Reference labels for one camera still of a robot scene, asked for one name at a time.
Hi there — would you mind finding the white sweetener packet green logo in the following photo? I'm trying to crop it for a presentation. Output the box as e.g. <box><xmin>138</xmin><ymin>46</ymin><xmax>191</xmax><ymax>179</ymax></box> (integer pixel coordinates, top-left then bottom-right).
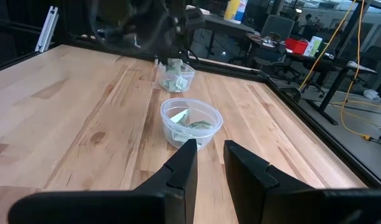
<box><xmin>160</xmin><ymin>75</ymin><xmax>189</xmax><ymax>93</ymax></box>

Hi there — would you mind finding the person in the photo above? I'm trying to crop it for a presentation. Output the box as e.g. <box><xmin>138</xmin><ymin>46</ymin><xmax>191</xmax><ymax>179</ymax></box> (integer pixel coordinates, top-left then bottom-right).
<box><xmin>302</xmin><ymin>12</ymin><xmax>316</xmax><ymax>32</ymax></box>

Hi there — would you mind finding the grey office chair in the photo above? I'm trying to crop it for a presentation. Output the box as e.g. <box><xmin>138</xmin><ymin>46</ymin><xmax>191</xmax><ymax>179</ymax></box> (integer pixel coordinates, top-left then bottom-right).
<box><xmin>260</xmin><ymin>14</ymin><xmax>296</xmax><ymax>39</ymax></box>

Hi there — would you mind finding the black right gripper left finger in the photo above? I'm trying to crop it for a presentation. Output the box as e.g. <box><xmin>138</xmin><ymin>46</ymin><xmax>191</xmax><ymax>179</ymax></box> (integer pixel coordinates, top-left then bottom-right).
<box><xmin>7</xmin><ymin>138</ymin><xmax>199</xmax><ymax>224</ymax></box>

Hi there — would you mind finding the dark side table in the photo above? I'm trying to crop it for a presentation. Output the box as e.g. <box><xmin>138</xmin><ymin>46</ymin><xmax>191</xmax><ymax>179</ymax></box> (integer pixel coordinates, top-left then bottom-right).
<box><xmin>205</xmin><ymin>13</ymin><xmax>257</xmax><ymax>59</ymax></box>

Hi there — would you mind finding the yellow cable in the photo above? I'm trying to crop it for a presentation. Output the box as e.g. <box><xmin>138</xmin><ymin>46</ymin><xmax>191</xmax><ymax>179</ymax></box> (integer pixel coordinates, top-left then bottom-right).
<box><xmin>339</xmin><ymin>0</ymin><xmax>381</xmax><ymax>141</ymax></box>
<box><xmin>298</xmin><ymin>0</ymin><xmax>359</xmax><ymax>91</ymax></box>

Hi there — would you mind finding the yellow bottle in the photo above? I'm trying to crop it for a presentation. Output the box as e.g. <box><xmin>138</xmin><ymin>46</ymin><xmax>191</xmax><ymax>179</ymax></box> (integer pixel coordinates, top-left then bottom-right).
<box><xmin>223</xmin><ymin>0</ymin><xmax>242</xmax><ymax>21</ymax></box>

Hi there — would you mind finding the blue white carton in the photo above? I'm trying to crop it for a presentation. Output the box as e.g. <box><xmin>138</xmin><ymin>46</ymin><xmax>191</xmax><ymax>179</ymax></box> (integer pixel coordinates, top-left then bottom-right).
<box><xmin>235</xmin><ymin>0</ymin><xmax>250</xmax><ymax>23</ymax></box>

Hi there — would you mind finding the clear round plastic container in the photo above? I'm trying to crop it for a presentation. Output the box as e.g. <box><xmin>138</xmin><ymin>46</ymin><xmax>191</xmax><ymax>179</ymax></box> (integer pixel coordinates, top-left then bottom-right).
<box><xmin>160</xmin><ymin>97</ymin><xmax>224</xmax><ymax>152</ymax></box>

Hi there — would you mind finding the white bag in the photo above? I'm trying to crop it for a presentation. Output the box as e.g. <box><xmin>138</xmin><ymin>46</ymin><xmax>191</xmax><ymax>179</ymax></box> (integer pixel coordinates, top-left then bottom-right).
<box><xmin>362</xmin><ymin>88</ymin><xmax>381</xmax><ymax>101</ymax></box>

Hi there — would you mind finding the black office desk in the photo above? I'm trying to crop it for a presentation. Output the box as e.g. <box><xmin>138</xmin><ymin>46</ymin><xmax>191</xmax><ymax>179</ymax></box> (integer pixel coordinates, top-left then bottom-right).
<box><xmin>248</xmin><ymin>33</ymin><xmax>379</xmax><ymax>126</ymax></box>

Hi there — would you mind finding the pale green sweetener packet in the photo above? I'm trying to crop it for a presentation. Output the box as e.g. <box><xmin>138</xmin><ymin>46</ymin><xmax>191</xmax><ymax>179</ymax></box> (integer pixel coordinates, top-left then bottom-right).
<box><xmin>166</xmin><ymin>58</ymin><xmax>184</xmax><ymax>76</ymax></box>

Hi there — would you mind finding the red box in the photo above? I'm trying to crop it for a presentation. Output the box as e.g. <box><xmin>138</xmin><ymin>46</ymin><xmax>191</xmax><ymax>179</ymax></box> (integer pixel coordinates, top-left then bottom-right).
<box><xmin>284</xmin><ymin>37</ymin><xmax>309</xmax><ymax>55</ymax></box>

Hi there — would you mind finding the aluminium extrusion bar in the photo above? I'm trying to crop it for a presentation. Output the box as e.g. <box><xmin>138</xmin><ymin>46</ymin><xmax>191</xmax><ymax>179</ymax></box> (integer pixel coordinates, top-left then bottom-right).
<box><xmin>34</xmin><ymin>5</ymin><xmax>59</xmax><ymax>54</ymax></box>

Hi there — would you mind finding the white green box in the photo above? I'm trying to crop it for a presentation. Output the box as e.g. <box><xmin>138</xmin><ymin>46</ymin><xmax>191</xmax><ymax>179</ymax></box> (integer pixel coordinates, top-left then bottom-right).
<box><xmin>303</xmin><ymin>35</ymin><xmax>323</xmax><ymax>58</ymax></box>

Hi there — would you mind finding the clear square plastic container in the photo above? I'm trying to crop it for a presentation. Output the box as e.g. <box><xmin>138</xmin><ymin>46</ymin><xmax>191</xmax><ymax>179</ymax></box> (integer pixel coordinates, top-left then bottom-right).
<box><xmin>155</xmin><ymin>58</ymin><xmax>196</xmax><ymax>94</ymax></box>

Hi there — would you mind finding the black office chair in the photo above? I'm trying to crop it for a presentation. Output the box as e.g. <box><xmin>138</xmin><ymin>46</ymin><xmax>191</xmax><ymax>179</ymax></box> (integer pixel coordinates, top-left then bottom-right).
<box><xmin>255</xmin><ymin>43</ymin><xmax>301</xmax><ymax>79</ymax></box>

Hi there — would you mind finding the small white sweetener packet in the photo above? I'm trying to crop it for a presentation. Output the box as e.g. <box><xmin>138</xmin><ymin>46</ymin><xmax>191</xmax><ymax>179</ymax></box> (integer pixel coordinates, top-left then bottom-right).
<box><xmin>172</xmin><ymin>131</ymin><xmax>193</xmax><ymax>145</ymax></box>

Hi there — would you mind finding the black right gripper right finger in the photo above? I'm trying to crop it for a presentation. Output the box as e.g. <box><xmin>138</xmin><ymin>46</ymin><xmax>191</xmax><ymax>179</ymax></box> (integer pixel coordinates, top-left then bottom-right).
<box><xmin>223</xmin><ymin>139</ymin><xmax>381</xmax><ymax>224</ymax></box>

